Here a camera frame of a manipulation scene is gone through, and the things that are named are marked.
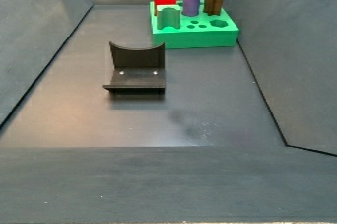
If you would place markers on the brown star block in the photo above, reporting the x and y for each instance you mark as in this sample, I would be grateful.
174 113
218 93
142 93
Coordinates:
212 7

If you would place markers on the green notched block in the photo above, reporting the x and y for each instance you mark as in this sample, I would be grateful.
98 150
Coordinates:
169 16

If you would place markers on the red square block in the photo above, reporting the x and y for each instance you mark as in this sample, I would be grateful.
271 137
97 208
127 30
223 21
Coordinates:
163 2

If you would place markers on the black curved regrasp stand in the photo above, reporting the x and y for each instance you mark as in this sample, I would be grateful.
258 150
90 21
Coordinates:
139 68

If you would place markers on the green shape-sorter fixture base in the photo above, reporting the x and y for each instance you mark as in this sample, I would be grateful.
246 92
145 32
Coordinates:
200 31

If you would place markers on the purple cylinder block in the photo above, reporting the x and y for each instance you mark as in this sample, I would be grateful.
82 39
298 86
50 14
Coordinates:
191 7

